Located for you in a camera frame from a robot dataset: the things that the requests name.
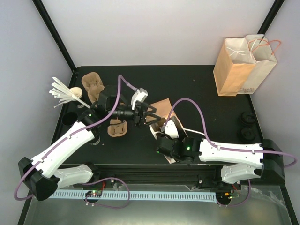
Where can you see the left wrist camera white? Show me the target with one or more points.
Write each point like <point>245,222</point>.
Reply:
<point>140,95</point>

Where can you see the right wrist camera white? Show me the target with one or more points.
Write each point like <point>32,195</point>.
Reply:
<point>170,129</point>

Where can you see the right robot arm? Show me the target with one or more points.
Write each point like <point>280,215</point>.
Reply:
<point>240,161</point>

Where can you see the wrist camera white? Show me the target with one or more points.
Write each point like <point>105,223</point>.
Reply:
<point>170,129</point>
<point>140,95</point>

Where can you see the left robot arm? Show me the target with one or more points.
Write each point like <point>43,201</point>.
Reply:
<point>42,175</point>

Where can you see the small brown paper bag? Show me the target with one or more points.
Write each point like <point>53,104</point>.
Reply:
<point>164,110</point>

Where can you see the cup holding straws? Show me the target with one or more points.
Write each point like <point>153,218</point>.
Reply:
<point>78,92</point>

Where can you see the stack of pulp cup carriers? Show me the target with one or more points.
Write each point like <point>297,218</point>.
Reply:
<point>93,86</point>

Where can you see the white paper bag orange handle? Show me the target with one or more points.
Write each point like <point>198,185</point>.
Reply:
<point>263,52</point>

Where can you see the light blue cable duct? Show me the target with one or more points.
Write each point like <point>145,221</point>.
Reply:
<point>135,195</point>

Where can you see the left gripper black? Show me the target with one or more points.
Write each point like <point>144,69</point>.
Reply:
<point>140,121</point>

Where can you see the large brown paper bag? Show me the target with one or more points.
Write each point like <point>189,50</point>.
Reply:
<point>234,65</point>

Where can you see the black cup lids stack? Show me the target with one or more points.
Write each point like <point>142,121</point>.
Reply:
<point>248,118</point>

